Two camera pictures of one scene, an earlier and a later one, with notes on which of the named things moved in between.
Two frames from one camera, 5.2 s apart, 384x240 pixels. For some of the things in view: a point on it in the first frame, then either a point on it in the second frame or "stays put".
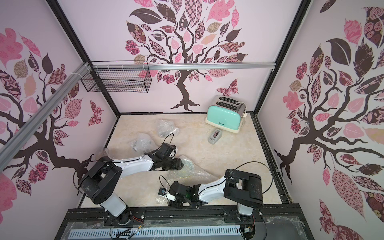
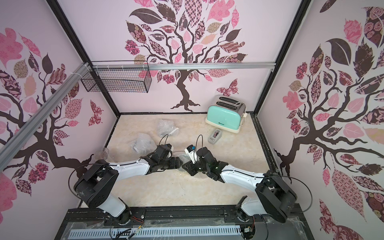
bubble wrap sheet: x=143 y=144 stays put
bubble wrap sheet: x=165 y=127 stays put
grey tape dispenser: x=215 y=136 stays put
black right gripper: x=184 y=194 to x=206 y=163
